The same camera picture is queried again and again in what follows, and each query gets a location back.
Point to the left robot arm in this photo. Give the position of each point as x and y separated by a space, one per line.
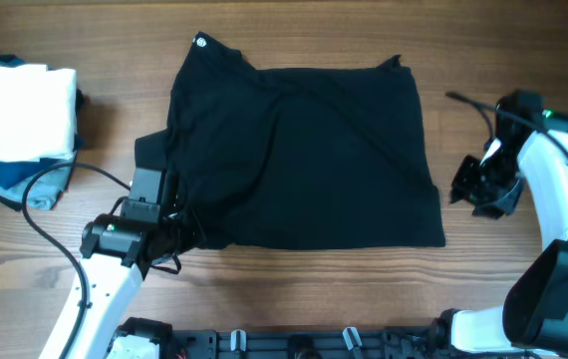
117 252

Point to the black t-shirt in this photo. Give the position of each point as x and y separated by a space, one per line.
297 158

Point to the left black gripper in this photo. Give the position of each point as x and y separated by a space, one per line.
193 235

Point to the dark blue folded garment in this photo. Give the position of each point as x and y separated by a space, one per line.
12 169

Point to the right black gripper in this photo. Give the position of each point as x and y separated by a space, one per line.
463 186

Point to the white folded cloth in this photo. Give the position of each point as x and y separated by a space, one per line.
15 112

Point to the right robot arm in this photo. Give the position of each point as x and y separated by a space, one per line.
527 148

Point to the light blue denim garment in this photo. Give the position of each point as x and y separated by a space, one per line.
44 193

